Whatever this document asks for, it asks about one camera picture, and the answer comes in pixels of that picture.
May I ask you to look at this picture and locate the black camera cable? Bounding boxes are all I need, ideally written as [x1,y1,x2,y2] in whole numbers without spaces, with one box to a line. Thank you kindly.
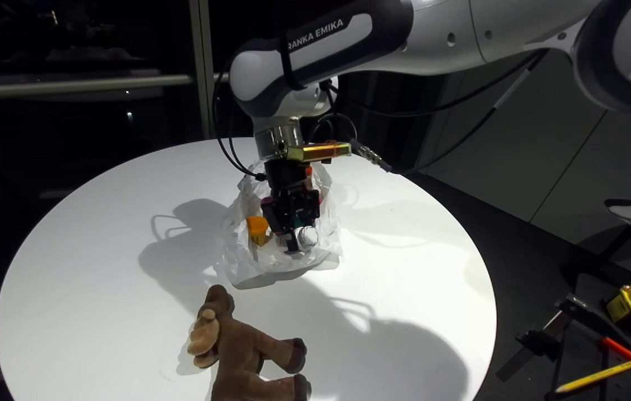
[210,69,270,182]

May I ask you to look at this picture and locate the brown plush toy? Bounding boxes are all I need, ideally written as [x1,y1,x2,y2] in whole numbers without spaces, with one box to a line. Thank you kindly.
[185,282,315,401]

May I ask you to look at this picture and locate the grey metal railing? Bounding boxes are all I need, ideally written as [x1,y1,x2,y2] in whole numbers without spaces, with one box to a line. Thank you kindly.
[0,69,235,103]

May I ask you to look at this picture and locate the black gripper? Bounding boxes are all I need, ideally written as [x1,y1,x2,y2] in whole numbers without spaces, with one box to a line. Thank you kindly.
[258,155,324,251]

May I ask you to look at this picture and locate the yellow pencil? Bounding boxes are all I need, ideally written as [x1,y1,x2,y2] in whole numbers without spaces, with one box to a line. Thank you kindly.
[553,355,631,396]

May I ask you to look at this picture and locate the grey metal post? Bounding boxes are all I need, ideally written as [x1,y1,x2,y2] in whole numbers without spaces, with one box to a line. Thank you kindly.
[187,0,220,141]

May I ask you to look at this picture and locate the cable with silver connector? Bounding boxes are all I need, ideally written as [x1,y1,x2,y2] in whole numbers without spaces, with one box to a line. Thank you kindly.
[324,50,547,174]

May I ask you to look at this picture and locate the crumpled white plastic bag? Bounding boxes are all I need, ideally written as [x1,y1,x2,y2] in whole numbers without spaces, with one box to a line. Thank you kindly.
[220,157,346,291]

